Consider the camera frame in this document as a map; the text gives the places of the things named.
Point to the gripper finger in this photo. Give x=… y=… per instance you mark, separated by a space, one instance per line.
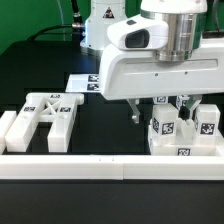
x=133 y=103
x=186 y=111

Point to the white chair seat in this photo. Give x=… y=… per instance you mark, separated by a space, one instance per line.
x=185 y=142

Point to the white U-shaped fence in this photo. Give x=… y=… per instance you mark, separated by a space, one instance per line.
x=106 y=167

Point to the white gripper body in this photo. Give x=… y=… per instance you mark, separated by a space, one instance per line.
x=129 y=68

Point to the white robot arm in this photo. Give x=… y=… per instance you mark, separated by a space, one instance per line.
x=159 y=52

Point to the white marker sheet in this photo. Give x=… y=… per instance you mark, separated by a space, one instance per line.
x=83 y=83

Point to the white chair back frame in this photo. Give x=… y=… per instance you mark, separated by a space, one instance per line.
x=58 y=109

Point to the right white marker cube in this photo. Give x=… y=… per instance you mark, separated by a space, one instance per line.
x=181 y=101

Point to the small white marker cube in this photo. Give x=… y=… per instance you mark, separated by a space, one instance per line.
x=160 y=100

